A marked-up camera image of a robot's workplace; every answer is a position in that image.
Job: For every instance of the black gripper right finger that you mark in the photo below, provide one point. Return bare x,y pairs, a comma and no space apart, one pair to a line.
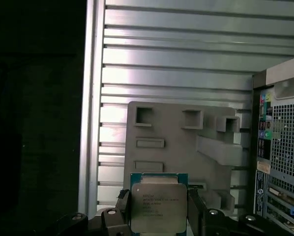
206,223

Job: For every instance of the grey parts rack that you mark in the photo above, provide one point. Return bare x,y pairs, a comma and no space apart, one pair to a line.
181,152

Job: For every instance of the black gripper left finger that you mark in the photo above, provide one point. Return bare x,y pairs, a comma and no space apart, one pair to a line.
115,221

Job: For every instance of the black open PC case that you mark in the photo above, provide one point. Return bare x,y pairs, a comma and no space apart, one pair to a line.
284,137

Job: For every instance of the silver CPU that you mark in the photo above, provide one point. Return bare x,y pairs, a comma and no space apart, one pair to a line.
159,206

